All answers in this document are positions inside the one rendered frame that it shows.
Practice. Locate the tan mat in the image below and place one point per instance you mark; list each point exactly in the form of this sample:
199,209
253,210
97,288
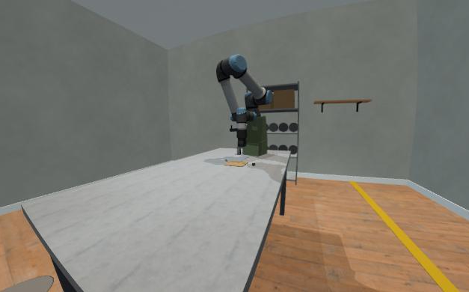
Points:
236,163

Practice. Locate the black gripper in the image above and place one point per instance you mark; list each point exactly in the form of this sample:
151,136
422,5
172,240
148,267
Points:
241,135

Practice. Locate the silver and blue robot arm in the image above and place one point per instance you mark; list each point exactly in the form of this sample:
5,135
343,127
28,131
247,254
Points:
232,66

